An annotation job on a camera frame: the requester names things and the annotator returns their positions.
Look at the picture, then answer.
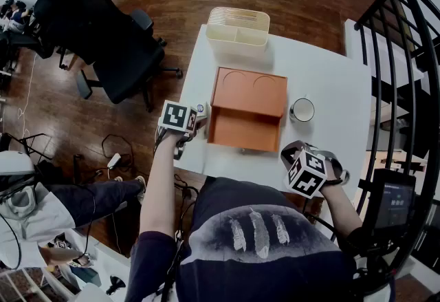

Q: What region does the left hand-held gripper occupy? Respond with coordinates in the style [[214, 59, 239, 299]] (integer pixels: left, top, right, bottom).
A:
[[156, 100, 209, 161]]

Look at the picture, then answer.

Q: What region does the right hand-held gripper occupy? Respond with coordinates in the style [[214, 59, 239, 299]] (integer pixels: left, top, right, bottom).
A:
[[280, 140, 351, 199]]

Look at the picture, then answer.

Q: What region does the white box with blue logo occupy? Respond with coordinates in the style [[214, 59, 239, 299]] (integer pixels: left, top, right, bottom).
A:
[[196, 101, 210, 120]]

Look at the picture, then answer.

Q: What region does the person's left forearm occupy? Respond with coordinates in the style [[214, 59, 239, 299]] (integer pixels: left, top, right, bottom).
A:
[[139, 131, 189, 238]]

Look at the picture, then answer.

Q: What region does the person's right forearm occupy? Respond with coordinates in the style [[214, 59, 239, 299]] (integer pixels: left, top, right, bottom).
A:
[[319, 180, 364, 237]]

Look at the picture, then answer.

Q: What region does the white mug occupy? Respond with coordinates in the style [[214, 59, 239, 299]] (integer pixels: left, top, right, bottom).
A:
[[289, 97, 316, 123]]

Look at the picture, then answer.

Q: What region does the orange wooden drawer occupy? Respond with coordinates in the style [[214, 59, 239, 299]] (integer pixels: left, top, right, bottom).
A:
[[206, 105, 283, 153]]

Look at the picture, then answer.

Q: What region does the orange wooden drawer box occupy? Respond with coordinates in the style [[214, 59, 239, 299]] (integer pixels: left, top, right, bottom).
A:
[[209, 66, 289, 119]]

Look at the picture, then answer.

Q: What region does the white power adapter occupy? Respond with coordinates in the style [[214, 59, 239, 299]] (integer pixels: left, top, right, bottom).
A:
[[107, 152, 122, 170]]

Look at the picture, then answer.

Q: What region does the black screen device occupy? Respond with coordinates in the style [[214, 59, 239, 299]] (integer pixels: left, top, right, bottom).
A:
[[371, 168, 417, 231]]

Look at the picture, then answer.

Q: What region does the person's dark printed t-shirt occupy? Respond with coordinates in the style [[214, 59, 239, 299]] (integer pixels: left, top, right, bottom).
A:
[[125, 175, 366, 302]]

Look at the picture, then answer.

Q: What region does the black office chair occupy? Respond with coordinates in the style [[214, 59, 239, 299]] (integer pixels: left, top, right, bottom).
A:
[[32, 0, 184, 113]]

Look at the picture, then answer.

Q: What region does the cream plastic organizer basket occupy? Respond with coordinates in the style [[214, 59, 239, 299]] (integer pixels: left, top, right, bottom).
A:
[[205, 6, 270, 54]]

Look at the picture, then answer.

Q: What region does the black folding stand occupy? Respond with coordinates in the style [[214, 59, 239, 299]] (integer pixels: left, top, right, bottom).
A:
[[0, 131, 53, 161]]

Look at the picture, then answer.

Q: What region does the black metal railing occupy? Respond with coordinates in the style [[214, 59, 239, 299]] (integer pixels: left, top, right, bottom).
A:
[[353, 0, 440, 294]]

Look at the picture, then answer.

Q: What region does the black floor cable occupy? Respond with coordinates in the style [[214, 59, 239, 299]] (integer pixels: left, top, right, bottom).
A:
[[100, 133, 134, 176]]

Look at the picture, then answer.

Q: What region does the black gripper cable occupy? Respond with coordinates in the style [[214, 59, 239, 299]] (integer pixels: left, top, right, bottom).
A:
[[161, 173, 201, 302]]

